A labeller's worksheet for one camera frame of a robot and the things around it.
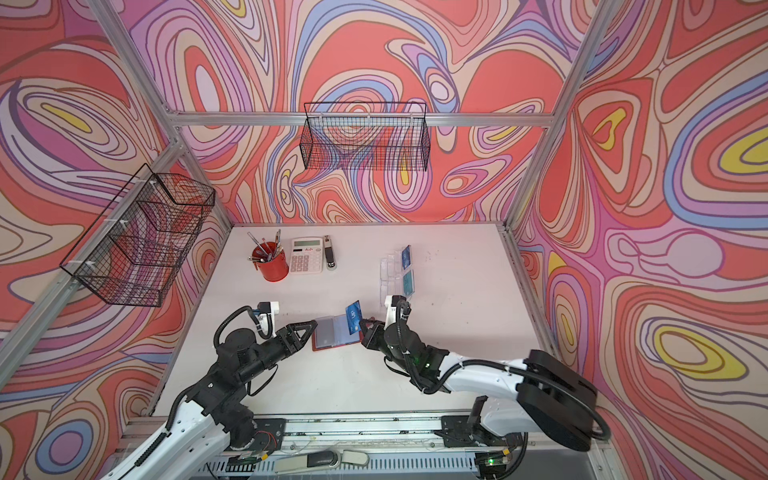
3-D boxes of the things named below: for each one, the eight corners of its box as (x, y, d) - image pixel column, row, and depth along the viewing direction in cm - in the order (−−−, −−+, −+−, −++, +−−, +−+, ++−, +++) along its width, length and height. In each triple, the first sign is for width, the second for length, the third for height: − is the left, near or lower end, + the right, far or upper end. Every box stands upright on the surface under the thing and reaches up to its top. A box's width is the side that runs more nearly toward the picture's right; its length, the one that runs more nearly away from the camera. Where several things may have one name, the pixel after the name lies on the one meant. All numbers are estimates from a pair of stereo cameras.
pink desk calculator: (287, 274, 108) (284, 267, 104) (295, 243, 117) (293, 236, 114) (321, 274, 108) (319, 267, 104) (327, 243, 117) (325, 236, 114)
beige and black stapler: (328, 271, 107) (325, 263, 104) (325, 243, 116) (323, 235, 112) (337, 269, 108) (335, 261, 104) (333, 242, 117) (331, 233, 113)
